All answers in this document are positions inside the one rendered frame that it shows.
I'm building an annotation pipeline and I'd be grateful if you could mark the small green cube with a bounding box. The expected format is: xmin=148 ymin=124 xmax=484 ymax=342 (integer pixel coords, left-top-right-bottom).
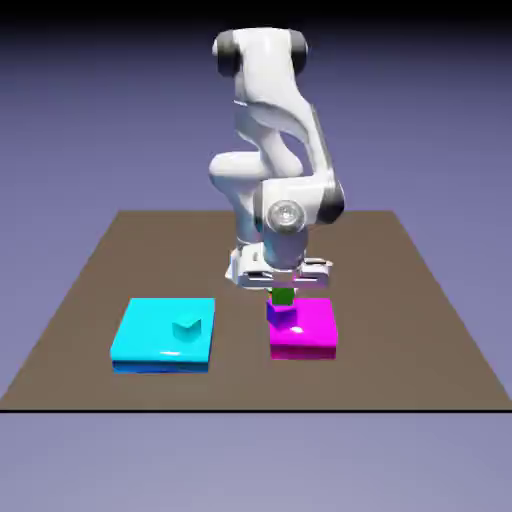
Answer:
xmin=271 ymin=287 xmax=296 ymax=308

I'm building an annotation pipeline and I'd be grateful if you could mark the small purple cube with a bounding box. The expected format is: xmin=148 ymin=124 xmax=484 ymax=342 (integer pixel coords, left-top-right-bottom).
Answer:
xmin=266 ymin=300 xmax=299 ymax=327

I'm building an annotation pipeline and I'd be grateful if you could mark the large magenta box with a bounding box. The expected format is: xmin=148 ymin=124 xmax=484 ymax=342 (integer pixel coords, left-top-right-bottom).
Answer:
xmin=268 ymin=297 xmax=338 ymax=361

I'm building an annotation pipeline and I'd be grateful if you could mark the small cyan cube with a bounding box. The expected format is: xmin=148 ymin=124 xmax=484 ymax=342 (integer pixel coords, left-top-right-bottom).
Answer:
xmin=171 ymin=314 xmax=203 ymax=344

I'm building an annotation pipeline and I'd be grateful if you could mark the large cyan box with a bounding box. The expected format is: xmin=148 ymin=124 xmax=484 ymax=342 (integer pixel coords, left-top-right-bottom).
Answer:
xmin=109 ymin=297 xmax=216 ymax=375

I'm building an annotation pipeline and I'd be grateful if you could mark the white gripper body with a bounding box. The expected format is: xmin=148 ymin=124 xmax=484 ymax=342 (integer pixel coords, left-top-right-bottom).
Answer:
xmin=237 ymin=258 xmax=333 ymax=291

